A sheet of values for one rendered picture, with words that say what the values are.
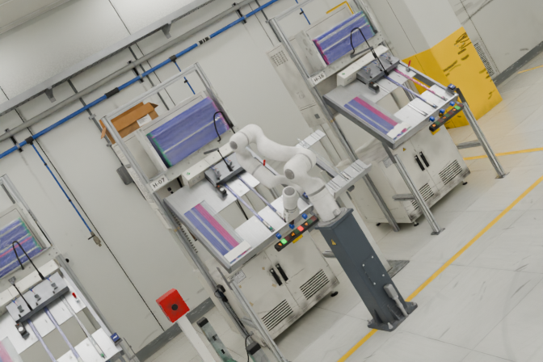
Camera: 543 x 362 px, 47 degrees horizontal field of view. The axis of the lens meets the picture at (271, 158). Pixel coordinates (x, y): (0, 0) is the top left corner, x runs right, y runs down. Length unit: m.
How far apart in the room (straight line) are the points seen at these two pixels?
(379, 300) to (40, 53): 3.57
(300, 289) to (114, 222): 1.98
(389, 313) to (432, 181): 1.52
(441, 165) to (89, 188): 2.95
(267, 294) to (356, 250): 0.91
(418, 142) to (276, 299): 1.64
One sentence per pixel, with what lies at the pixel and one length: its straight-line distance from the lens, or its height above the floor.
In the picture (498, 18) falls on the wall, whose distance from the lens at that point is 8.04.
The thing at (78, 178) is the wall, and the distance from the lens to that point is 5.59.
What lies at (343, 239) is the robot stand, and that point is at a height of 0.59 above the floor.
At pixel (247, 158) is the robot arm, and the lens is 3.71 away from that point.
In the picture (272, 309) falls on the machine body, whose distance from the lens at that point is 4.30.
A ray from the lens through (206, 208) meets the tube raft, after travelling 4.07.
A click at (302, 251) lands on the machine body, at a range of 4.35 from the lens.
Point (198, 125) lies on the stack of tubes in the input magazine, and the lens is 4.26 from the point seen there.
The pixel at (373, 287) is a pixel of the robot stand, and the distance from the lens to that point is 3.65.
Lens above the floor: 1.67
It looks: 8 degrees down
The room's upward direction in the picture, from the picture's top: 32 degrees counter-clockwise
